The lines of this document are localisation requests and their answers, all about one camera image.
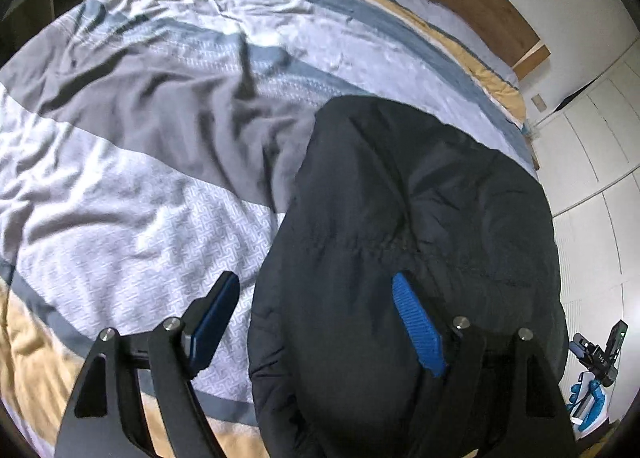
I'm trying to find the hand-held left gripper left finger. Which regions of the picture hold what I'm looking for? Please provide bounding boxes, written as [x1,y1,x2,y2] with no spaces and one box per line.
[54,271,241,458]

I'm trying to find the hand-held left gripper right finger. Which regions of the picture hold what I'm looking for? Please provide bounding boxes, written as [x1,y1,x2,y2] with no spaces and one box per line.
[391,272,576,458]

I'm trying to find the white wardrobe doors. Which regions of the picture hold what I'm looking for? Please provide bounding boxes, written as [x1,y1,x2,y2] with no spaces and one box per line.
[522,72,640,419]

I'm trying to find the striped duvet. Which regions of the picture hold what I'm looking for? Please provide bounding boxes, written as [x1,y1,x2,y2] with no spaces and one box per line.
[0,0,541,458]

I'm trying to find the black puffer jacket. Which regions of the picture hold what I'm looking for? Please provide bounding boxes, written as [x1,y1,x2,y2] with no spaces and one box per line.
[248,95,572,458]

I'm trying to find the person's right hand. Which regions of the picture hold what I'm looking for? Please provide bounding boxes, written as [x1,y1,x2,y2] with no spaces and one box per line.
[569,372,609,427]

